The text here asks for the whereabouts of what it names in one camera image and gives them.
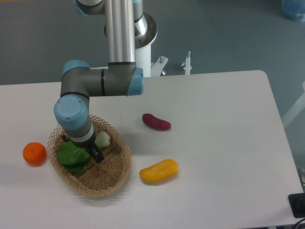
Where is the orange tangerine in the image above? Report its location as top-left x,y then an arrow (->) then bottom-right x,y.
22,142 -> 47,167

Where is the green bok choy vegetable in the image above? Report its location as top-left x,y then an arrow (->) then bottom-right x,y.
56,131 -> 111,173

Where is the woven bamboo basket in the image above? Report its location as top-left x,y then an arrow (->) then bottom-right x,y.
47,115 -> 131,197

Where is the yellow mango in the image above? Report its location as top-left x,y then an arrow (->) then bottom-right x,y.
139,159 -> 179,184

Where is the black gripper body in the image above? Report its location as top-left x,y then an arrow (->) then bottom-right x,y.
72,140 -> 95,150

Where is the white table leg bar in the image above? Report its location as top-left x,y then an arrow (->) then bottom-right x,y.
281,82 -> 305,129

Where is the purple sweet potato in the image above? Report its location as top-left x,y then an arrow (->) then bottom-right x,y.
142,114 -> 172,131

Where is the blue plastic bag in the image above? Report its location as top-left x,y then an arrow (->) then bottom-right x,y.
281,0 -> 305,22

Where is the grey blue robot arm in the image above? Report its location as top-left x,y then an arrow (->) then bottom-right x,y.
54,0 -> 143,163

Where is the black box at table edge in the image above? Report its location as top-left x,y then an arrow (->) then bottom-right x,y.
288,193 -> 305,219

